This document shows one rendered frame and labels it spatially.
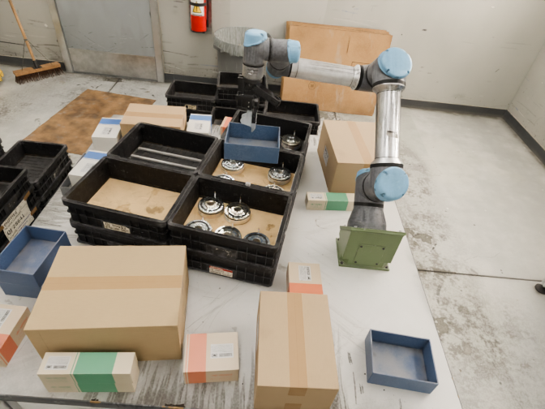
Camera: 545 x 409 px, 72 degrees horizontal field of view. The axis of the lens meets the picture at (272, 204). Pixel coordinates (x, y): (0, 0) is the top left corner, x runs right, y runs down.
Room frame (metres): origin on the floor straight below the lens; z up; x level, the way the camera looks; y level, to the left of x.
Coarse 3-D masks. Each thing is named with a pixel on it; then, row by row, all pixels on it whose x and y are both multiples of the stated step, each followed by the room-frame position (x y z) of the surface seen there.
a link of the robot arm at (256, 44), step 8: (248, 32) 1.29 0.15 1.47; (256, 32) 1.29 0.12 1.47; (264, 32) 1.31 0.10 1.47; (248, 40) 1.28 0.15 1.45; (256, 40) 1.28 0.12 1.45; (264, 40) 1.29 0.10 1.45; (248, 48) 1.28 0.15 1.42; (256, 48) 1.28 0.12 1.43; (264, 48) 1.28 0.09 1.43; (248, 56) 1.28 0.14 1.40; (256, 56) 1.27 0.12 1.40; (264, 56) 1.28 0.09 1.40; (248, 64) 1.27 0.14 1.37; (256, 64) 1.27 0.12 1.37
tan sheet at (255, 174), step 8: (216, 168) 1.39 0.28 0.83; (248, 168) 1.42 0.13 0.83; (256, 168) 1.43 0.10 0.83; (264, 168) 1.43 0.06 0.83; (232, 176) 1.34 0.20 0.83; (240, 176) 1.35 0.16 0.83; (248, 176) 1.36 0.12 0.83; (256, 176) 1.36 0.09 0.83; (264, 176) 1.37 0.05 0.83; (256, 184) 1.31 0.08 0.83; (264, 184) 1.31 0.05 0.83; (272, 184) 1.32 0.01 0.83; (288, 184) 1.33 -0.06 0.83
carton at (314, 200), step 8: (312, 192) 1.39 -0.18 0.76; (320, 192) 1.39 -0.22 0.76; (328, 192) 1.40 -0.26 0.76; (312, 200) 1.33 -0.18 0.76; (320, 200) 1.34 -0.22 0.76; (328, 200) 1.34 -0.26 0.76; (336, 200) 1.35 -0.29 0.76; (344, 200) 1.36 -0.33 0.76; (352, 200) 1.36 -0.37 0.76; (312, 208) 1.33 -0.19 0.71; (320, 208) 1.34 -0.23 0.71; (328, 208) 1.34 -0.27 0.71; (336, 208) 1.35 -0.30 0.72; (344, 208) 1.35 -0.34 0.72; (352, 208) 1.36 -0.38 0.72
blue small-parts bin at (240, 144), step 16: (240, 128) 1.29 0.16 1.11; (256, 128) 1.29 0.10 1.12; (272, 128) 1.29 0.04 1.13; (224, 144) 1.14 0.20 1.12; (240, 144) 1.14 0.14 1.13; (256, 144) 1.25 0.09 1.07; (272, 144) 1.27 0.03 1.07; (240, 160) 1.14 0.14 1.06; (256, 160) 1.15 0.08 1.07; (272, 160) 1.15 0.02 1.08
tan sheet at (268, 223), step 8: (224, 208) 1.12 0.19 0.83; (192, 216) 1.05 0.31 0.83; (200, 216) 1.06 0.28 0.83; (224, 216) 1.08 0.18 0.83; (256, 216) 1.10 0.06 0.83; (264, 216) 1.11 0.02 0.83; (272, 216) 1.11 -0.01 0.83; (280, 216) 1.12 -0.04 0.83; (184, 224) 1.01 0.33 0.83; (216, 224) 1.03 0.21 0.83; (224, 224) 1.03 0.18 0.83; (248, 224) 1.05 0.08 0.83; (256, 224) 1.06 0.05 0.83; (264, 224) 1.06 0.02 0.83; (272, 224) 1.07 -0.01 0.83; (280, 224) 1.07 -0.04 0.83; (248, 232) 1.01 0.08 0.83; (264, 232) 1.02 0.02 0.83; (272, 232) 1.02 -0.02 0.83; (272, 240) 0.98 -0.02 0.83
